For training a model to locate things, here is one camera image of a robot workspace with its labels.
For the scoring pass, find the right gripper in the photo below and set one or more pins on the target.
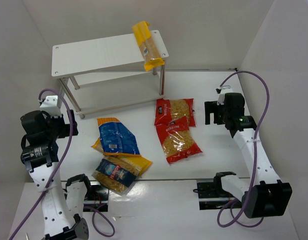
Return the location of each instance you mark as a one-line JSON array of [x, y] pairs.
[[210, 112]]

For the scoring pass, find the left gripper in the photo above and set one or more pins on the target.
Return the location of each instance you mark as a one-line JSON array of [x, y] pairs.
[[72, 122]]

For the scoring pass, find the yellow spaghetti bag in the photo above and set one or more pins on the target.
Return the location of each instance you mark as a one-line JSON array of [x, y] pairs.
[[147, 47]]

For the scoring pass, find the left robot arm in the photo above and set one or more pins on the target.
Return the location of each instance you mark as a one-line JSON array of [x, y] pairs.
[[62, 208]]

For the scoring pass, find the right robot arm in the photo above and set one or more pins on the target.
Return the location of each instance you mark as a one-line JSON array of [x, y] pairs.
[[266, 195]]

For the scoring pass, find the red pasta bag upper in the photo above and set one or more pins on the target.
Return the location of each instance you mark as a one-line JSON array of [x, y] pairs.
[[169, 110]]

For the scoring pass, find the red pasta bag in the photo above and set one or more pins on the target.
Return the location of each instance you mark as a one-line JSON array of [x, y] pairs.
[[176, 140], [169, 110]]

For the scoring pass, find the blue orange pasta bag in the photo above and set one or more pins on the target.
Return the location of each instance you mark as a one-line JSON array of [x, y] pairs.
[[116, 139]]

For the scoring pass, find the red pasta bag lower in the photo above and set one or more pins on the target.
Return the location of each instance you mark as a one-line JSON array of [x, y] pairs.
[[176, 140]]

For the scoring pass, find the white two-tier shelf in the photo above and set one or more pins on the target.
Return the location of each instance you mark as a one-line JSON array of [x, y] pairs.
[[96, 75]]

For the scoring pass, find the Agnesi blue pasta bag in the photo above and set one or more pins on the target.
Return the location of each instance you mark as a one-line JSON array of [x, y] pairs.
[[115, 174]]

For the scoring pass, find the yellow pasta bag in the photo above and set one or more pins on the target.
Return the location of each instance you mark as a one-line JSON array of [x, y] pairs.
[[139, 162]]

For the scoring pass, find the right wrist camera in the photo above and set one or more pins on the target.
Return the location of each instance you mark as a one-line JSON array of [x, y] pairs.
[[221, 91]]

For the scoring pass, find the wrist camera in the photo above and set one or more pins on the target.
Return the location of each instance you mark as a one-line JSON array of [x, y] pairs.
[[50, 105], [221, 91]]

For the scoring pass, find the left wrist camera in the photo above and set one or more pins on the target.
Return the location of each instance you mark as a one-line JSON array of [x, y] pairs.
[[50, 105]]

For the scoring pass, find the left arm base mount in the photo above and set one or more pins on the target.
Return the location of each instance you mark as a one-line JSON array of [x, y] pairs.
[[97, 197]]

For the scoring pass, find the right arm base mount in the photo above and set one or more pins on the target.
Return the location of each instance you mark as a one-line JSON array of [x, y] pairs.
[[208, 197]]

